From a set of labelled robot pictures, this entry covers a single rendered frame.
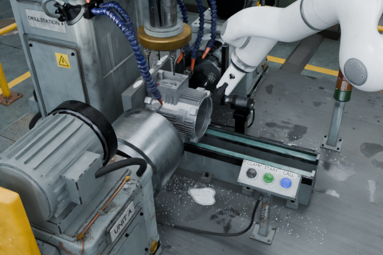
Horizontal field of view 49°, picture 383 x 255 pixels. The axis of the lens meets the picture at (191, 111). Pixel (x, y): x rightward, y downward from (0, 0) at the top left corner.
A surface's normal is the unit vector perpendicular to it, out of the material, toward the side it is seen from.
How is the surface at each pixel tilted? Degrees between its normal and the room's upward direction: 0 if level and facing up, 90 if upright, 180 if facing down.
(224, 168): 90
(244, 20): 47
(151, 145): 39
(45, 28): 90
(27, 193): 90
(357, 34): 52
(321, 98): 0
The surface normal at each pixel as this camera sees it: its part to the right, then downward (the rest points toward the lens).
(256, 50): -0.16, 0.69
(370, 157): -0.02, -0.82
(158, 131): 0.51, -0.54
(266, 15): -0.33, -0.36
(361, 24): -0.77, -0.52
